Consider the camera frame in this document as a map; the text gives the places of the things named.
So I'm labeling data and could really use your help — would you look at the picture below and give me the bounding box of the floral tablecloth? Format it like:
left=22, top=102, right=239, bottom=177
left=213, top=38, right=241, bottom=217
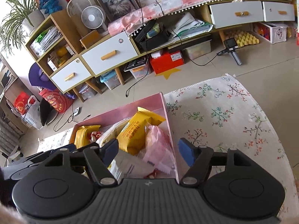
left=37, top=74, right=296, bottom=220

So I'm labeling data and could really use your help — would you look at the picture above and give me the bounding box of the red cardboard box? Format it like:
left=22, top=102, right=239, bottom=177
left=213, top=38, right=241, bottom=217
left=149, top=51, right=184, bottom=75

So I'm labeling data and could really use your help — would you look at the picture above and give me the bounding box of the white desk fan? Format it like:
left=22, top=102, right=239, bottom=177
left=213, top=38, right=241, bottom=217
left=81, top=6, right=106, bottom=29

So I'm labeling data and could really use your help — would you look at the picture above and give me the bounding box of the black handheld camera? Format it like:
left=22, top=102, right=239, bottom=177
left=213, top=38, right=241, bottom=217
left=216, top=38, right=243, bottom=65

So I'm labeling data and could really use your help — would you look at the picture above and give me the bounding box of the purple plush toy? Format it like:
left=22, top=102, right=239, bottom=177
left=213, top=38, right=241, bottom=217
left=28, top=63, right=57, bottom=91

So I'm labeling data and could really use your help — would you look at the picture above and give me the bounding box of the black storage box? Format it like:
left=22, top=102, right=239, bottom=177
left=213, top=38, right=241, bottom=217
left=132, top=20, right=171, bottom=52

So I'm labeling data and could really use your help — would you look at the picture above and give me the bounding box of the yellow egg tray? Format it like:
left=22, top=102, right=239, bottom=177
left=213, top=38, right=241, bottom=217
left=226, top=30, right=260, bottom=48

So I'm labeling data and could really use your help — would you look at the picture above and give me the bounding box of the wooden white drawer cabinet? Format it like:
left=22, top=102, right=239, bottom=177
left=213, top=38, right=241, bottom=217
left=25, top=10, right=140, bottom=99

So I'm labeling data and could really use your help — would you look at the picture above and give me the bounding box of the potted green plant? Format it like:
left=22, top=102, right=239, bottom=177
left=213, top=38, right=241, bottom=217
left=1, top=0, right=38, bottom=54

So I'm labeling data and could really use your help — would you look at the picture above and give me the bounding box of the yellow snack packet with label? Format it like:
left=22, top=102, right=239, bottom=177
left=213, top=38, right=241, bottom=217
left=117, top=107, right=166, bottom=155

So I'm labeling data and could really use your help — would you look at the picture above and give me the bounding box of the white newspaper print snack packet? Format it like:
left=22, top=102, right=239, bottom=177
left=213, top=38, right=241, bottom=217
left=108, top=150, right=155, bottom=182

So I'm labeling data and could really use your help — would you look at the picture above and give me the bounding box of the pink cardboard box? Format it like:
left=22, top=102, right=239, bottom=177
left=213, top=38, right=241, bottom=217
left=69, top=93, right=179, bottom=181

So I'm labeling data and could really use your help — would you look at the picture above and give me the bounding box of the long low tv cabinet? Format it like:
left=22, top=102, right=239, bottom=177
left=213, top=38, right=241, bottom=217
left=128, top=0, right=295, bottom=56

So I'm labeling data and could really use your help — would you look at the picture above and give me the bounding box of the red white candy packet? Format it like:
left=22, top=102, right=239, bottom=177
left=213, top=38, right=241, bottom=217
left=89, top=131, right=104, bottom=143

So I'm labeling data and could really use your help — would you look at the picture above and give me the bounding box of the pink floral cloth runner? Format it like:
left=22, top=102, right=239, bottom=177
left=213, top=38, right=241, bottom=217
left=108, top=0, right=215, bottom=36

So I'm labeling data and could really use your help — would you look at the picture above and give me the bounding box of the pink snack packet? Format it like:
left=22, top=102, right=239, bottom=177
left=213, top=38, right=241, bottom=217
left=141, top=124, right=175, bottom=175

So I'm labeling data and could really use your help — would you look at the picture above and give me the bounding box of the red gift bag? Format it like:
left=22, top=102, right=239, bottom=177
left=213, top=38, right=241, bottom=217
left=39, top=88, right=73, bottom=113

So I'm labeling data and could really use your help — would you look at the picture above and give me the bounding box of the large yellow snack packet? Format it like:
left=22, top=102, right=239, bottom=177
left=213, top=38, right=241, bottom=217
left=74, top=125, right=101, bottom=149

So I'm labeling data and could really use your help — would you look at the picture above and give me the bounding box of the pale yellow white snack packet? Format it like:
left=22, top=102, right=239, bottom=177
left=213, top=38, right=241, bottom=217
left=96, top=118, right=130, bottom=147

